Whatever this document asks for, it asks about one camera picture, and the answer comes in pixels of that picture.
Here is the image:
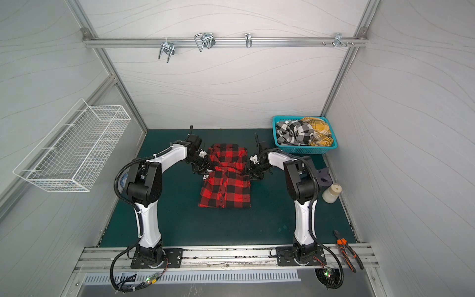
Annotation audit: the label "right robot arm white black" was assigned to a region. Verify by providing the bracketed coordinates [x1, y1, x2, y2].
[248, 134, 345, 290]

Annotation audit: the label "metal bracket right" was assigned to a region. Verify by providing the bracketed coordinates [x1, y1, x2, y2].
[322, 33, 355, 48]

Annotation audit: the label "aluminium crossbar rail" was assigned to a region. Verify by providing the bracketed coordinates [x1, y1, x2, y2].
[83, 36, 369, 48]

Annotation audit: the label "blue white ceramic bowl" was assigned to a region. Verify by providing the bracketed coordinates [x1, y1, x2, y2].
[118, 173, 128, 192]

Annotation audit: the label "white tape roll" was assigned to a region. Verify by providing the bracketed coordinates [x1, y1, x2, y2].
[322, 183, 342, 204]

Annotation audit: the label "red black plaid shirt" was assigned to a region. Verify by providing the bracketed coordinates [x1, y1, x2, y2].
[199, 144, 251, 209]

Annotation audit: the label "dark grey plastic part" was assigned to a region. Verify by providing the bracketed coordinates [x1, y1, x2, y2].
[317, 167, 333, 187]

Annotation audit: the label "yellow plaid shirt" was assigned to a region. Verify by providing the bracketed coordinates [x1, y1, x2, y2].
[301, 117, 334, 147]

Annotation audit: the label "black round fan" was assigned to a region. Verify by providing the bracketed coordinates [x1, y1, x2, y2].
[314, 268, 344, 290]

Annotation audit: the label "orange black pliers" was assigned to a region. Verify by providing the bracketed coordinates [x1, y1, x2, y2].
[333, 230, 364, 273]

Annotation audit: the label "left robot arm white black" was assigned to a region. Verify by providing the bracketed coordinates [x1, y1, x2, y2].
[115, 126, 211, 269]

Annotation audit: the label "white wire basket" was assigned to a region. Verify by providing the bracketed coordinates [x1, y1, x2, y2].
[12, 99, 131, 193]

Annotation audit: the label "metal U-bolt clamp left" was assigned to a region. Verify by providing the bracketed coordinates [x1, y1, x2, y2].
[158, 41, 176, 63]

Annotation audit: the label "teal plastic basket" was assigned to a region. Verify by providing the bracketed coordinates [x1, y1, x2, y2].
[272, 116, 338, 155]

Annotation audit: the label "black white plaid shirt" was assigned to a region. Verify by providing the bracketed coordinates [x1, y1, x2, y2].
[275, 120, 315, 146]

